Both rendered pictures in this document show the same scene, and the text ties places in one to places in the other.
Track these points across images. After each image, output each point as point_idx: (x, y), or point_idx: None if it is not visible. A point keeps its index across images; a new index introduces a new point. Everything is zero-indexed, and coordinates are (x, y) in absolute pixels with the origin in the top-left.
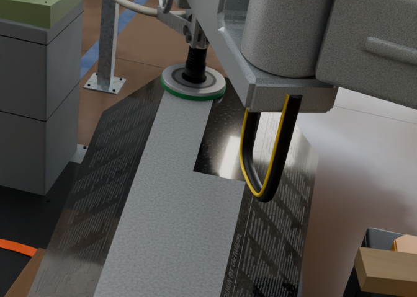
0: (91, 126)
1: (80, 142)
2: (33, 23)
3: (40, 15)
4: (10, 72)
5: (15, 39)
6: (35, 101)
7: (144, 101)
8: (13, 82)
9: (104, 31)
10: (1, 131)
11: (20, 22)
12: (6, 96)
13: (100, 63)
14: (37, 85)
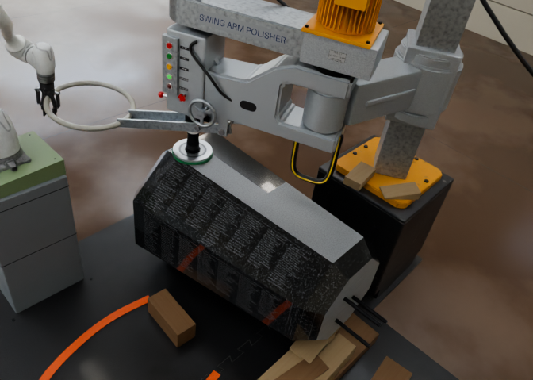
0: None
1: None
2: (53, 177)
3: (57, 169)
4: (45, 219)
5: (45, 195)
6: (67, 225)
7: (178, 178)
8: (48, 224)
9: None
10: (45, 261)
11: (43, 182)
12: (44, 236)
13: None
14: (67, 214)
